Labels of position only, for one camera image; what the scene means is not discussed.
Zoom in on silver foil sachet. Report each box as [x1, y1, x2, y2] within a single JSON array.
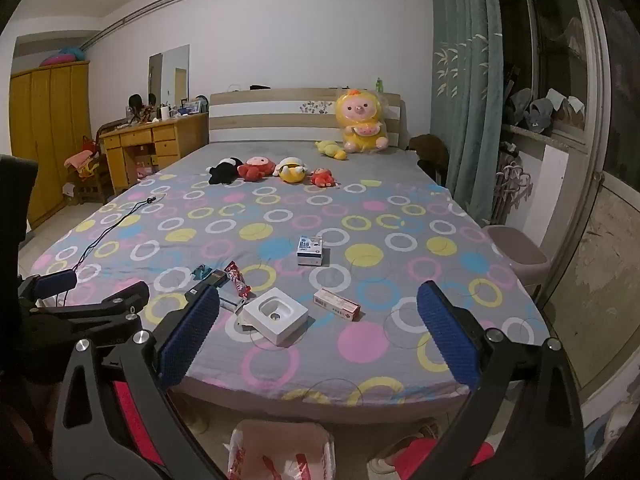
[[217, 288, 246, 314]]

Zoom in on teal candy wrapper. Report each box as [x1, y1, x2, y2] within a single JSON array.
[[192, 264, 213, 281]]

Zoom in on dark green tall box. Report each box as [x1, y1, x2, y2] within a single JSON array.
[[186, 270, 229, 297]]

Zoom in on red snack wrapper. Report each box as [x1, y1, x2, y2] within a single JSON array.
[[224, 261, 252, 299]]

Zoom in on white square box tray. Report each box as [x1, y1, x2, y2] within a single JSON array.
[[242, 287, 308, 346]]

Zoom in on red white toothpaste box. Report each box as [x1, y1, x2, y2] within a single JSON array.
[[312, 288, 360, 322]]

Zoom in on blue white carton box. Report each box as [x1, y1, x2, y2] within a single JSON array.
[[295, 235, 323, 266]]

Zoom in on white red plastic trash bag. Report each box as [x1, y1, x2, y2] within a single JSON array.
[[227, 419, 336, 480]]

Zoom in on pink grey stool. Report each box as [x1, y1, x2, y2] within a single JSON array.
[[483, 224, 551, 299]]

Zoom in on chair with pink clothes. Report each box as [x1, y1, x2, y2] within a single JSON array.
[[62, 136, 114, 204]]

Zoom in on grey bedsheet with coloured circles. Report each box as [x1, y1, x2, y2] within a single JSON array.
[[32, 143, 548, 412]]

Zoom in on yellow wooden wardrobe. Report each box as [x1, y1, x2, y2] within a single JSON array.
[[9, 61, 91, 228]]

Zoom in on black white plush toy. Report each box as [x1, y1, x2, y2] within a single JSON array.
[[208, 157, 243, 185]]

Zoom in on brown chair beside bed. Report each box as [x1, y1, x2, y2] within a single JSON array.
[[407, 133, 449, 185]]

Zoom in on wooden desk with drawers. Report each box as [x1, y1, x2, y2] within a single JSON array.
[[100, 114, 208, 194]]

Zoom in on red octopus plush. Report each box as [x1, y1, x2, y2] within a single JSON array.
[[238, 156, 276, 182]]

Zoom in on small red doll plush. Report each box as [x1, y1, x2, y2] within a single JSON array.
[[310, 168, 337, 188]]

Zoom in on yellow white round plush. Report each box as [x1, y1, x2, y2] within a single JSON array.
[[273, 157, 308, 184]]

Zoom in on small yellow duck plush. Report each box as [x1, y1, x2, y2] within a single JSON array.
[[314, 140, 347, 160]]

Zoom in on wooden bed headboard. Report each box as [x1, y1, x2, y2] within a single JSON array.
[[207, 86, 403, 149]]

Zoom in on large yellow pig plush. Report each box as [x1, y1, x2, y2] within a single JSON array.
[[334, 89, 390, 154]]

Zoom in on teal green curtain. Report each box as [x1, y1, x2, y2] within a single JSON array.
[[431, 0, 503, 226]]

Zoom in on black charging cable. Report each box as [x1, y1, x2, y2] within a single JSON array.
[[53, 197, 163, 306]]

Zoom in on wall mirror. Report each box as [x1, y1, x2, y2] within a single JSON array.
[[148, 44, 190, 107]]

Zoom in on window frame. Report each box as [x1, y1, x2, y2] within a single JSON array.
[[502, 0, 640, 172]]

